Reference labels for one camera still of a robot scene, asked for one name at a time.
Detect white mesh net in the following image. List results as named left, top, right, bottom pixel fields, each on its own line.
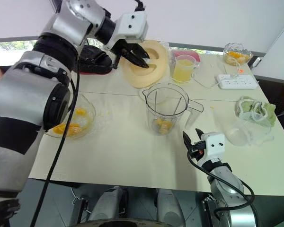
left=235, top=99, right=275, bottom=147

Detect wavy clear glass bowl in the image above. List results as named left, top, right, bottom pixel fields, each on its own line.
left=43, top=93, right=97, bottom=140

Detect measuring cup with yellow juice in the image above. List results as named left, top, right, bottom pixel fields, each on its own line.
left=172, top=54, right=201, bottom=84

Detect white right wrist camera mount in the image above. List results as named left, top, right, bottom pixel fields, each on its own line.
left=197, top=132, right=226, bottom=166

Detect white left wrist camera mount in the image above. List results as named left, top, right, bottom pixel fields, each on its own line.
left=106, top=12, right=149, bottom=52

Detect glass bowl with orange slices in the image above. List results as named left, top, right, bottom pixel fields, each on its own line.
left=222, top=42, right=254, bottom=66

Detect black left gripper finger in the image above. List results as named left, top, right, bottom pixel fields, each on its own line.
left=121, top=49, right=150, bottom=70
left=132, top=44, right=151, bottom=60

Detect dark rounded robot torso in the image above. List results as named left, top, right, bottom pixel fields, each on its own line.
left=70, top=218, right=188, bottom=227

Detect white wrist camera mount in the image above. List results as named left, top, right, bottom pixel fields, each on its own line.
left=106, top=12, right=149, bottom=52
left=197, top=132, right=226, bottom=166

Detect red flat container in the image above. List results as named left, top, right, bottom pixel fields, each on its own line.
left=173, top=49, right=201, bottom=63

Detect dark grey small device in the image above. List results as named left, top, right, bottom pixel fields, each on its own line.
left=252, top=56, right=262, bottom=69

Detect black metal table bracket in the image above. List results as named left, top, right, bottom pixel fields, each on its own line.
left=72, top=197, right=90, bottom=218
left=202, top=193, right=220, bottom=227

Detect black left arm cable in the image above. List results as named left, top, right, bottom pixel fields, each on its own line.
left=30, top=0, right=145, bottom=227

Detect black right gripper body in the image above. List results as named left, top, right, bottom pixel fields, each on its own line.
left=189, top=140, right=207, bottom=163

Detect white power strip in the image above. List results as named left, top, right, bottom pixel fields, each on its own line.
left=217, top=73, right=258, bottom=90

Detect yellow food pieces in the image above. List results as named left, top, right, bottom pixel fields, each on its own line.
left=152, top=118, right=174, bottom=135

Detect cream round blender lid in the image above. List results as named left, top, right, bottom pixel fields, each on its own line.
left=121, top=39, right=169, bottom=89

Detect green cloth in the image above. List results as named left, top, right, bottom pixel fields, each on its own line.
left=235, top=95, right=277, bottom=128

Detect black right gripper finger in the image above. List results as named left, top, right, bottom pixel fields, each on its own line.
left=182, top=131, right=193, bottom=152
left=195, top=128, right=204, bottom=143

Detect clear plastic cover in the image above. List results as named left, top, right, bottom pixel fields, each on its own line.
left=224, top=112, right=273, bottom=147

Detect white power cord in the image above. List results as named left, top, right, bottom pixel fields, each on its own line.
left=193, top=62, right=242, bottom=90

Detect clear blender jar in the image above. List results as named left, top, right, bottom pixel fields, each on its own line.
left=142, top=82, right=204, bottom=136

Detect silver robot leg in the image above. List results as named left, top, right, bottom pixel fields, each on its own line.
left=88, top=186, right=129, bottom=222
left=157, top=188, right=187, bottom=227

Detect clear plastic bottle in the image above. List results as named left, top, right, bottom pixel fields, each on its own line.
left=159, top=41, right=177, bottom=74

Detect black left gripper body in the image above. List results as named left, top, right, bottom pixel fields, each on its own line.
left=110, top=39, right=143, bottom=57

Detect black boxing pad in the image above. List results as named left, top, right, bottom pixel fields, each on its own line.
left=77, top=44, right=113, bottom=75

